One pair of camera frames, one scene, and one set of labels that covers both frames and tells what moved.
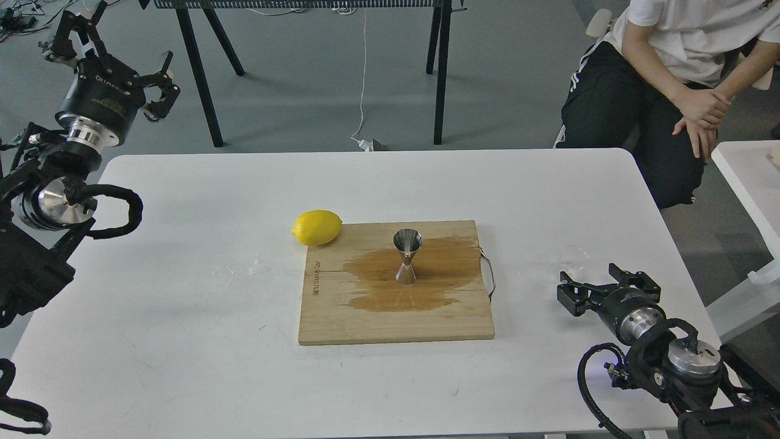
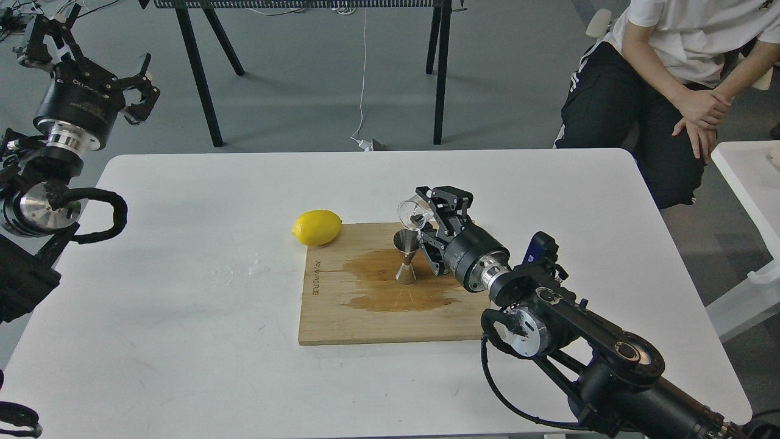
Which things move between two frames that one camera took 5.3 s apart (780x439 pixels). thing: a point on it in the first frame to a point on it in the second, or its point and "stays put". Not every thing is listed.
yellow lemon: [317, 227] stays put
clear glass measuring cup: [573, 260] to [414, 213]
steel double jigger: [406, 241] stays put
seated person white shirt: [662, 84] stays put
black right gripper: [631, 313] to [473, 252]
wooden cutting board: [350, 295] stays put
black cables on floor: [13, 21] stays put
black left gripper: [104, 100] to [79, 102]
